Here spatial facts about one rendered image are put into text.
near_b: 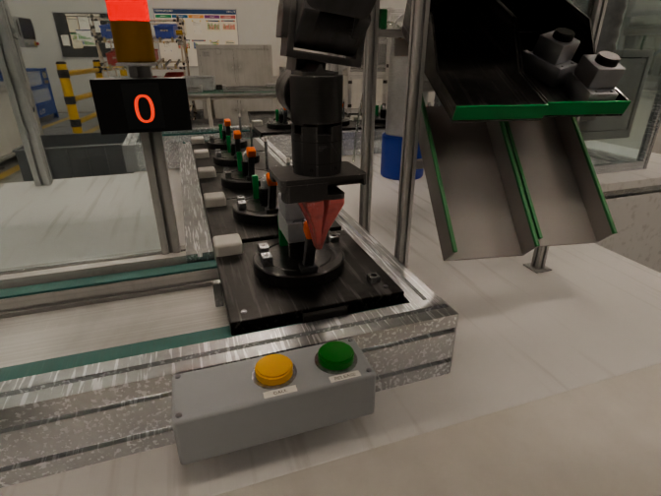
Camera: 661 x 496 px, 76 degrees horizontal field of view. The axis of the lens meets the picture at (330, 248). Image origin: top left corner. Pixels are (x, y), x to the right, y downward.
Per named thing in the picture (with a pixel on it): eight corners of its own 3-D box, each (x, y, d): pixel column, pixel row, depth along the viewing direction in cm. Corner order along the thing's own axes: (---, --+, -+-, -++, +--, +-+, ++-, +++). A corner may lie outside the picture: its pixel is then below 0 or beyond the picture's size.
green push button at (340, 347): (359, 373, 47) (359, 358, 46) (325, 381, 46) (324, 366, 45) (346, 350, 50) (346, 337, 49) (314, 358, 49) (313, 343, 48)
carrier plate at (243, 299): (403, 303, 60) (404, 289, 59) (231, 337, 53) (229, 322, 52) (344, 238, 81) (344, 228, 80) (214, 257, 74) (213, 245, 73)
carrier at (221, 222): (341, 236, 82) (342, 172, 77) (213, 253, 75) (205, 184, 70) (307, 199, 103) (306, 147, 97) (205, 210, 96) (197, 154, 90)
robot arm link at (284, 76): (285, -10, 40) (370, 8, 42) (267, 2, 50) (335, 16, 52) (273, 122, 44) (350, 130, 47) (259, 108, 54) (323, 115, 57)
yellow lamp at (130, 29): (155, 62, 57) (149, 21, 55) (115, 62, 56) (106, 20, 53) (156, 61, 61) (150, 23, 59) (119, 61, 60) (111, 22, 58)
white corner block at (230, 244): (245, 264, 71) (242, 242, 69) (216, 268, 70) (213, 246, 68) (241, 253, 75) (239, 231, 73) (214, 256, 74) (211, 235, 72)
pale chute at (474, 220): (523, 256, 66) (540, 245, 61) (443, 261, 64) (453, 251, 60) (482, 106, 75) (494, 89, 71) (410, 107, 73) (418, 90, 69)
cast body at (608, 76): (608, 112, 63) (636, 66, 58) (580, 112, 62) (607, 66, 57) (579, 83, 68) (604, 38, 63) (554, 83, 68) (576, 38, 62)
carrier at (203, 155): (283, 173, 124) (281, 130, 119) (199, 181, 117) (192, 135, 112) (268, 156, 145) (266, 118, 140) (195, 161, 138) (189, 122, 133)
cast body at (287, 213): (318, 240, 62) (317, 194, 59) (288, 244, 60) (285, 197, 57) (302, 220, 69) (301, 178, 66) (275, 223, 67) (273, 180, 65)
